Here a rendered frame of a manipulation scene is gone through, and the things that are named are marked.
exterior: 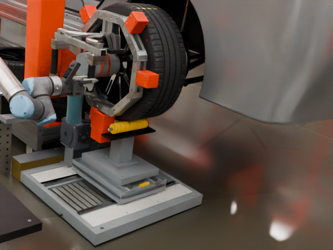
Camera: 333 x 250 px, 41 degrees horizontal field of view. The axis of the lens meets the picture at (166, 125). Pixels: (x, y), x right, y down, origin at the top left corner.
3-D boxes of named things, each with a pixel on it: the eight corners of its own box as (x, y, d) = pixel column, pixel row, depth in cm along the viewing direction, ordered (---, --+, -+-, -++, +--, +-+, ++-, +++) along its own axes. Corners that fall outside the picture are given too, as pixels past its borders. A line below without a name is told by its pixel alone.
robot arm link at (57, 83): (44, 74, 207) (55, 79, 201) (53, 73, 211) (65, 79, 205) (43, 92, 210) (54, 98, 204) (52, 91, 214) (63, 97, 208)
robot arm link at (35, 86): (23, 103, 200) (16, 83, 202) (48, 100, 208) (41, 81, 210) (31, 94, 193) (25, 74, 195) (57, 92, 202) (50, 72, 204)
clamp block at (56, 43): (69, 49, 244) (70, 39, 242) (55, 49, 238) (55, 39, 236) (64, 47, 247) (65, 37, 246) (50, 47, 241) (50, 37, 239)
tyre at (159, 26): (106, 92, 300) (173, 134, 260) (76, 95, 284) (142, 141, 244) (122, -8, 275) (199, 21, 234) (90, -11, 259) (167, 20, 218)
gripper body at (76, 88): (74, 91, 222) (53, 93, 213) (76, 74, 219) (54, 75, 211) (83, 95, 217) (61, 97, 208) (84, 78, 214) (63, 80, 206)
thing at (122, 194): (165, 191, 281) (167, 177, 278) (120, 206, 256) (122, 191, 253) (115, 160, 313) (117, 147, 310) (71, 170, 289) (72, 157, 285)
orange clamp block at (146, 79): (145, 82, 235) (157, 87, 229) (134, 84, 229) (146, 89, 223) (147, 69, 232) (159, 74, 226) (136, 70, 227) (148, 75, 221)
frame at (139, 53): (138, 125, 241) (152, 23, 223) (129, 127, 237) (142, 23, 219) (81, 95, 276) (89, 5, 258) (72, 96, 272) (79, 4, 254)
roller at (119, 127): (150, 128, 267) (151, 119, 265) (111, 136, 247) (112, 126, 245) (144, 125, 271) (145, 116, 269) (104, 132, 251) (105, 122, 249)
